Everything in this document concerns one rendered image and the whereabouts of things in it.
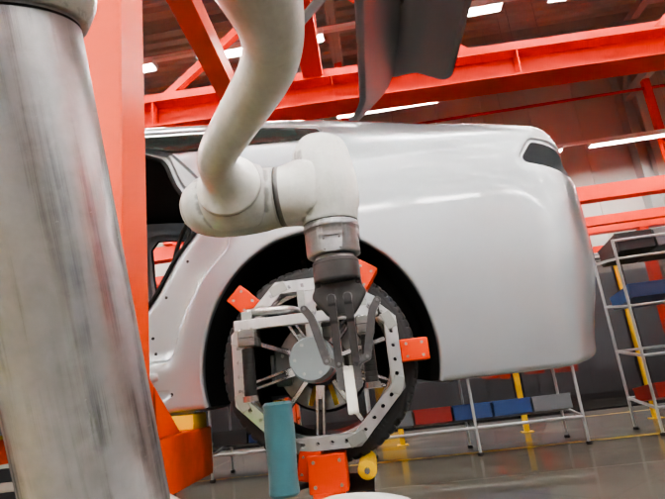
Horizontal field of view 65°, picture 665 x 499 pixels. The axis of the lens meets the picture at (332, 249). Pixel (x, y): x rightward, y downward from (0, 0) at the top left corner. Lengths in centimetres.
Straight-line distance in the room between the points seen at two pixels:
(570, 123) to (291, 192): 1214
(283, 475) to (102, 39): 136
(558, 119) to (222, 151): 1226
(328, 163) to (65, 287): 53
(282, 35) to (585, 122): 1251
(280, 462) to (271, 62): 124
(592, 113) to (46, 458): 1292
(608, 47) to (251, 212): 445
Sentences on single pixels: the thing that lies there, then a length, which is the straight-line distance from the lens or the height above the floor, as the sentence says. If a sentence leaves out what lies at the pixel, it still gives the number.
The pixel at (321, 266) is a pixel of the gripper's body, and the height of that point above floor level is 94.
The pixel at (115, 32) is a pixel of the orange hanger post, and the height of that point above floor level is 183.
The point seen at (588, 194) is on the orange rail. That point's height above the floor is 308.
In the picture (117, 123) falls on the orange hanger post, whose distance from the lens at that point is 160.
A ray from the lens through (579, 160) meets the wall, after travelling 1252.
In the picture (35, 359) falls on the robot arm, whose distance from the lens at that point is 39.
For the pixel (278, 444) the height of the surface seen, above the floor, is 62.
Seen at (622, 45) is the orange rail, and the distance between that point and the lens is 511.
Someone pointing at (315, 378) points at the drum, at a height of 79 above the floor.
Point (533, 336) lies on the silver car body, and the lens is 186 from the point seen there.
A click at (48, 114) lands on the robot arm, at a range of 39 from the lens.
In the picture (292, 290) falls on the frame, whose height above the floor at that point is 109.
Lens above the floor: 76
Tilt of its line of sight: 15 degrees up
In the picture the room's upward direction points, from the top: 7 degrees counter-clockwise
